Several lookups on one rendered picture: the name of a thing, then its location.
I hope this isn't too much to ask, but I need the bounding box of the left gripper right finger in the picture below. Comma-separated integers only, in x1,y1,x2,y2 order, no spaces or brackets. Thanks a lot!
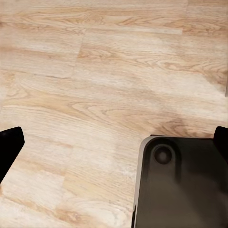
213,126,228,165

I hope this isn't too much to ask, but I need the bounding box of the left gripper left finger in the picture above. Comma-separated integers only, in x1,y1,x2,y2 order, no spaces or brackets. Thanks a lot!
0,126,25,183

